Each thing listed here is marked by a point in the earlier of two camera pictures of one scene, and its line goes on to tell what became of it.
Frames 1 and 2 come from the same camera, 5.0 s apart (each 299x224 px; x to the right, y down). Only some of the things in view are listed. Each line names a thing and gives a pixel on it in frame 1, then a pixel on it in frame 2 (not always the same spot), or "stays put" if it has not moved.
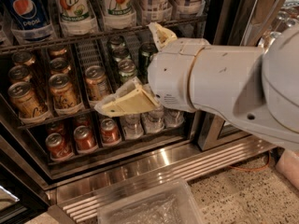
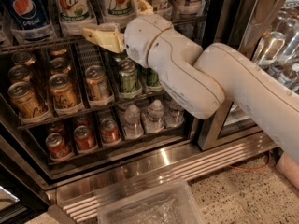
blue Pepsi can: x=27 y=11 stays put
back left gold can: x=25 y=58 stays put
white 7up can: x=119 y=7 stays put
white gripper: x=172 y=74 to x=140 y=37
